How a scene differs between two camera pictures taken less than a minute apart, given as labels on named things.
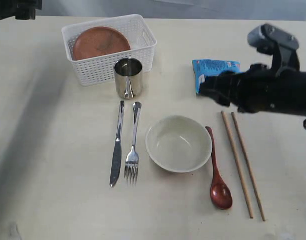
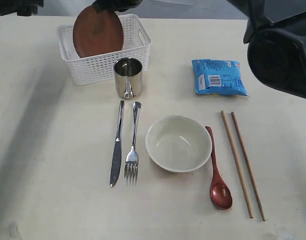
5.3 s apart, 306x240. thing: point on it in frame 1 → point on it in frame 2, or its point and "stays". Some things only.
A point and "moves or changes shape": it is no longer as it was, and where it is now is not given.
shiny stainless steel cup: (128, 74) stays
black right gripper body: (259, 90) → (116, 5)
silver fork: (132, 161) stays
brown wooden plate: (97, 41) moves or changes shape
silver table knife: (117, 158) stays
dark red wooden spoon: (220, 195) stays
